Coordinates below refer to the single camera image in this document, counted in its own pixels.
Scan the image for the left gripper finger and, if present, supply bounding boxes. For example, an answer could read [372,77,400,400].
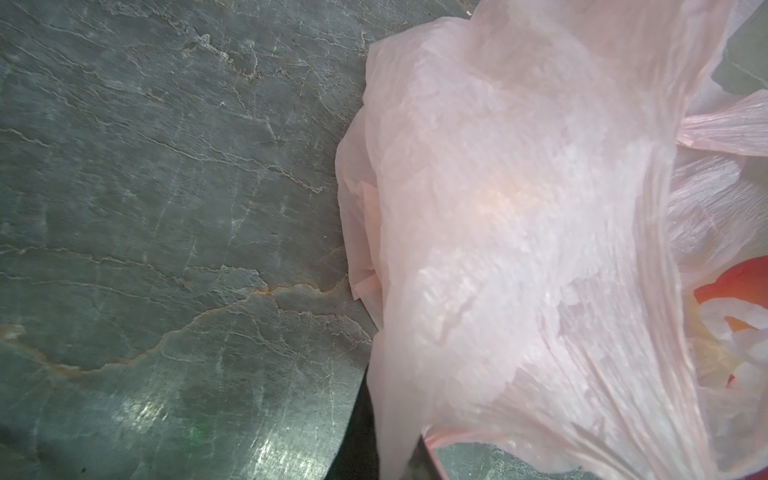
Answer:
[323,368,442,480]

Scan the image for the pink plastic bag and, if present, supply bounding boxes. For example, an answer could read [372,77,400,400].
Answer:
[336,1,767,479]

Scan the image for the red flower-shaped plate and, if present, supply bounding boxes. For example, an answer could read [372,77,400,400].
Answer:
[694,256,768,308]

